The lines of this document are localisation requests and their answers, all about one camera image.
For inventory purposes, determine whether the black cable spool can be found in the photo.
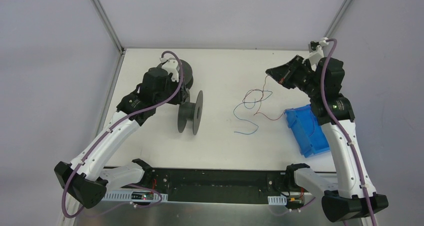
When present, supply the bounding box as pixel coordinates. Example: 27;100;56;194
177;90;204;135

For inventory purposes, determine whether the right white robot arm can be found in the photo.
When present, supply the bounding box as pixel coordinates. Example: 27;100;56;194
266;56;389;224

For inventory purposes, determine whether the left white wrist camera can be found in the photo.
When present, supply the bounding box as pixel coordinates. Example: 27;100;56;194
160;57;180;82

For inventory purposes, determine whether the thin red wire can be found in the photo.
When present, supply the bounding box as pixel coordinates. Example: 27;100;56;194
242;75;288;121

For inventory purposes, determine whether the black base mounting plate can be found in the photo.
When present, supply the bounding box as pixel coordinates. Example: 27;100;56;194
136;168;301;205

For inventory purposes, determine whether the blue plastic bin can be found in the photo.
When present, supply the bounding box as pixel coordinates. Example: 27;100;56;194
284;104;330;158

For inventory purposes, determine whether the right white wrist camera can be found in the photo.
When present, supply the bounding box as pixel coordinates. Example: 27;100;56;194
303;37;329;66

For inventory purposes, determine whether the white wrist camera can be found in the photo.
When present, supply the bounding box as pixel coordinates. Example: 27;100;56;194
303;37;329;66
160;57;180;82

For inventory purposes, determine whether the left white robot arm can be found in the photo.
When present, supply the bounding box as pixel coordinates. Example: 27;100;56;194
54;67;187;211

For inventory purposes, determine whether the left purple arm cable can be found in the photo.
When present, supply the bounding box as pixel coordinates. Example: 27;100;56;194
61;51;185;219

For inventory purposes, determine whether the black spool lying flat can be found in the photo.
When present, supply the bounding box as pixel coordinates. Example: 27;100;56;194
158;59;194;88

